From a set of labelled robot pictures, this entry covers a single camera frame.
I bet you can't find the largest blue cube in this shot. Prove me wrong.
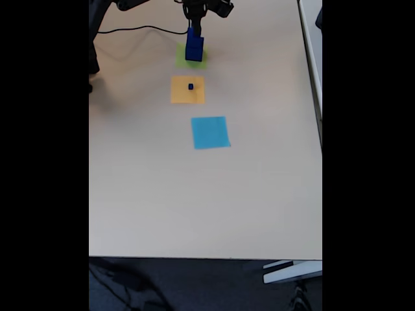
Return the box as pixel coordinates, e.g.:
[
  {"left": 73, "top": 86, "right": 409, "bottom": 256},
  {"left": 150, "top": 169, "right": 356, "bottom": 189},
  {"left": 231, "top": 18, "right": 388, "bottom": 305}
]
[{"left": 184, "top": 43, "right": 206, "bottom": 62}]

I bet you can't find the white table foot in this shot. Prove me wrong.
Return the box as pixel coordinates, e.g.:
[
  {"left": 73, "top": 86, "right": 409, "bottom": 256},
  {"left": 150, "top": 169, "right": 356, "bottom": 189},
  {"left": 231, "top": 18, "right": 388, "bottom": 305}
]
[{"left": 262, "top": 259, "right": 323, "bottom": 285}]

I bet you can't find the light blue paper square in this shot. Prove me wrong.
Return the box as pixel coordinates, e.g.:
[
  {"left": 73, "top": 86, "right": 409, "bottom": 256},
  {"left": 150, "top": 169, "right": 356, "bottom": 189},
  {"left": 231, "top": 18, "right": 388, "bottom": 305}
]
[{"left": 191, "top": 115, "right": 231, "bottom": 150}]

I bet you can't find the green paper square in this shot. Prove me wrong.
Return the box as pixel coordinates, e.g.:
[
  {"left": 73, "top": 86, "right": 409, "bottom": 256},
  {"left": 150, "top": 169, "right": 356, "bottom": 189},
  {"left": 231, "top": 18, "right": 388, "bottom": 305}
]
[{"left": 175, "top": 43, "right": 209, "bottom": 70}]

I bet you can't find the white side desk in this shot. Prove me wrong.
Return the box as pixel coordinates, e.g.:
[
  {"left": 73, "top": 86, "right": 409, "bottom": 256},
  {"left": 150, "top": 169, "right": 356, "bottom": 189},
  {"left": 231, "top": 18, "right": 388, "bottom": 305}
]
[{"left": 297, "top": 0, "right": 323, "bottom": 150}]

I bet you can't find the orange paper square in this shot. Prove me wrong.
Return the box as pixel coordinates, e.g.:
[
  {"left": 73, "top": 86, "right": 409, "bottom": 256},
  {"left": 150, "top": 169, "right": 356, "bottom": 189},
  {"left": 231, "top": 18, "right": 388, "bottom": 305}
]
[{"left": 170, "top": 75, "right": 206, "bottom": 105}]

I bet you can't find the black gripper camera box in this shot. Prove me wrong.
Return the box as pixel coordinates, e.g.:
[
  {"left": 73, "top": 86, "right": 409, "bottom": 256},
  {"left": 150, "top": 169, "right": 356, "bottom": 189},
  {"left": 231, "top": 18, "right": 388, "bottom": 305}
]
[{"left": 207, "top": 0, "right": 235, "bottom": 19}]

